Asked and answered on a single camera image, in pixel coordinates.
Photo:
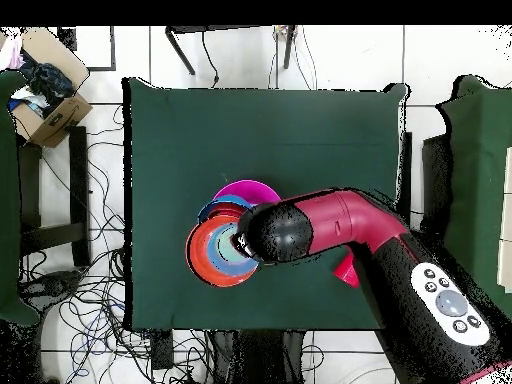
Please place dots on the cardboard box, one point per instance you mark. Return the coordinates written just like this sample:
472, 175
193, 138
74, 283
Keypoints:
60, 120

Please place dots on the small blue bowl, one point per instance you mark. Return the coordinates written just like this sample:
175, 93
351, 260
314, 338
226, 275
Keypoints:
224, 260

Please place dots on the black pedestal leg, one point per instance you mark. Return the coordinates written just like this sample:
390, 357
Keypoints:
52, 286

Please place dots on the large blue bowl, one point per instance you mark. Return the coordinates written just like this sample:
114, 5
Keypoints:
236, 199

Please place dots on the black bench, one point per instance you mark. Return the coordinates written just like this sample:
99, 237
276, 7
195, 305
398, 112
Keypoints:
80, 192

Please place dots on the black metal table frame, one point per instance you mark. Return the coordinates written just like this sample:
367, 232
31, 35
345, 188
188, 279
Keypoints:
180, 50

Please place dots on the green cloth covered table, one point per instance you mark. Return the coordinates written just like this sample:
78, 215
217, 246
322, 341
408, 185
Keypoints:
8, 200
476, 180

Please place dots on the large pink bowl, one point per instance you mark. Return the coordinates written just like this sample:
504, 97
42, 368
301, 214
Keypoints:
248, 190

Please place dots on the black box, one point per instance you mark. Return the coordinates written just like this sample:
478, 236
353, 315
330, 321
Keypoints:
436, 180

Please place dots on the dark green tablecloth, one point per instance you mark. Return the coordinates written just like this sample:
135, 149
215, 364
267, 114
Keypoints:
260, 140

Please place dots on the dark clothes bundle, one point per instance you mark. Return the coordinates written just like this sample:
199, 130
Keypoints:
48, 84

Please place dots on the large orange bowl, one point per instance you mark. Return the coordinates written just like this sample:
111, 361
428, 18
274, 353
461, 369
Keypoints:
196, 252

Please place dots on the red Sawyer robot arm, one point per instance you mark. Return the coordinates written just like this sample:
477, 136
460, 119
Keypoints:
360, 224

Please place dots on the beige board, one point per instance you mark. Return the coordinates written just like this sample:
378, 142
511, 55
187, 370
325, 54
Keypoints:
506, 220

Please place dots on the black power strip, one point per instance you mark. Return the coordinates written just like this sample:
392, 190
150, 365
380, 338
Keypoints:
162, 352

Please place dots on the red cup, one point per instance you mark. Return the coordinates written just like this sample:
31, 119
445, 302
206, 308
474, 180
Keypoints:
347, 274

